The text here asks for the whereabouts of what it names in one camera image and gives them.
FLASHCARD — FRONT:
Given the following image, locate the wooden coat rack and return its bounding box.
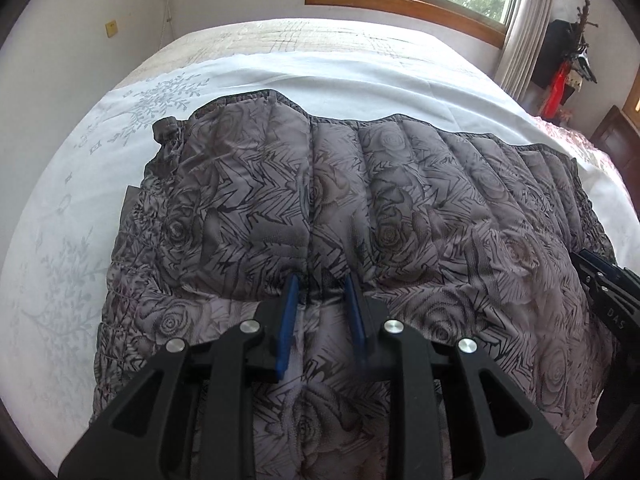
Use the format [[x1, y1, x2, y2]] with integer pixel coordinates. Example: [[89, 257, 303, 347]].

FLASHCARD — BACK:
[[575, 0, 598, 86]]

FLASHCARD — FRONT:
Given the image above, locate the large wooden framed window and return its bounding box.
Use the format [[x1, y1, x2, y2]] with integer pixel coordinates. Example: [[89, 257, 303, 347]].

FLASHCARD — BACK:
[[305, 0, 526, 51]]

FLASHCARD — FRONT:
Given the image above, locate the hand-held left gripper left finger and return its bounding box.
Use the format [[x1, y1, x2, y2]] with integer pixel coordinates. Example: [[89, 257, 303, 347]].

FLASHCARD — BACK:
[[57, 274, 303, 480]]

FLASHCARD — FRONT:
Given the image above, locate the beige curtain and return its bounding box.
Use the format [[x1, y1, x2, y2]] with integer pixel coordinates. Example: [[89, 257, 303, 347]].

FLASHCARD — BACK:
[[494, 0, 558, 103]]

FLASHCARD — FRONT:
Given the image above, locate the pink floral quilt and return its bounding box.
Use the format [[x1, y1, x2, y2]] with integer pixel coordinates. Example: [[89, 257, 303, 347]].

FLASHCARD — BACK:
[[530, 115, 626, 181]]

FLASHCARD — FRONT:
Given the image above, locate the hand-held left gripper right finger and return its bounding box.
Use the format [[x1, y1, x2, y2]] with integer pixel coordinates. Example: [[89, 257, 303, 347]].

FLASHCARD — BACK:
[[344, 272, 583, 480]]

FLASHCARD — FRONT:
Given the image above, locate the bunch of clothes hangers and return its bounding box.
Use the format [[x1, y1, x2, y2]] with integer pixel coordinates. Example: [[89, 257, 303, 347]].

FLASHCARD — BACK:
[[567, 42, 598, 86]]

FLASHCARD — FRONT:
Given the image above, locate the beige bedspread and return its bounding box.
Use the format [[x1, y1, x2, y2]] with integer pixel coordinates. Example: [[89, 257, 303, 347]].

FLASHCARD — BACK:
[[120, 19, 493, 83]]

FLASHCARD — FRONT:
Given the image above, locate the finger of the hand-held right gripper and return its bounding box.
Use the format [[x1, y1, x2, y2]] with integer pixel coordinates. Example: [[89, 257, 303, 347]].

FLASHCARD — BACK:
[[582, 267, 628, 311], [570, 249, 618, 277]]

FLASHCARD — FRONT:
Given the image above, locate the white embroidered bed sheet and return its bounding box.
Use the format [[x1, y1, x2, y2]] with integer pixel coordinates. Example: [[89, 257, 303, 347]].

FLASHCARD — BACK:
[[0, 52, 628, 480]]

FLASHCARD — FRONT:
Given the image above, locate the grey quilted floral jacket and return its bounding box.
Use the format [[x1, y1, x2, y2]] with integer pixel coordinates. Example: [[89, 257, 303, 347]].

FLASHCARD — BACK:
[[89, 89, 623, 480]]

